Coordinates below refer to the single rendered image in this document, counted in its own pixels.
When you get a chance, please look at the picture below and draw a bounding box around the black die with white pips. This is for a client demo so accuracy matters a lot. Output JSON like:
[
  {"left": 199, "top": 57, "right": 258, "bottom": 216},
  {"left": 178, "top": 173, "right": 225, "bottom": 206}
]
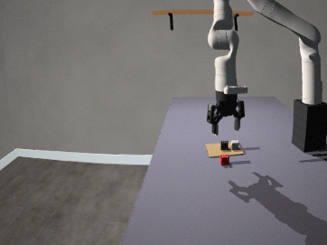
[{"left": 220, "top": 141, "right": 229, "bottom": 150}]

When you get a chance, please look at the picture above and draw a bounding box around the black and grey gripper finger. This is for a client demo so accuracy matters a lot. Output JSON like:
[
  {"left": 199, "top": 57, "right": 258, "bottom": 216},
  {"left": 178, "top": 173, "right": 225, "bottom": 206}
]
[
  {"left": 207, "top": 104, "right": 229, "bottom": 136},
  {"left": 230, "top": 100, "right": 245, "bottom": 131}
]

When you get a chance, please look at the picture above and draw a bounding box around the red die with white pips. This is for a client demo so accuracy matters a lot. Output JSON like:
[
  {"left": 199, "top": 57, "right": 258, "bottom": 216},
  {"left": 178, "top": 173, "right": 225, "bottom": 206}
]
[{"left": 220, "top": 155, "right": 229, "bottom": 165}]

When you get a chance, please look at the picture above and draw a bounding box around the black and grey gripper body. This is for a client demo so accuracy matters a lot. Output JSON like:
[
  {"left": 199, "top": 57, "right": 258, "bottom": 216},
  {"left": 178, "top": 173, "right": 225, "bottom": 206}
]
[{"left": 216, "top": 90, "right": 238, "bottom": 117}]

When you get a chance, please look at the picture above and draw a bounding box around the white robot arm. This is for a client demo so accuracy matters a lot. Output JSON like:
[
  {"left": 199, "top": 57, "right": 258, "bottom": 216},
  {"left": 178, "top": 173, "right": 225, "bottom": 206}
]
[{"left": 208, "top": 0, "right": 322, "bottom": 105}]

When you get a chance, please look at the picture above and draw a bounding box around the tan flat mat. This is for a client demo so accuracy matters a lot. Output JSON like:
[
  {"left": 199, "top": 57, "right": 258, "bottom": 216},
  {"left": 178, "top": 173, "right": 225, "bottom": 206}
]
[{"left": 206, "top": 143, "right": 244, "bottom": 157}]

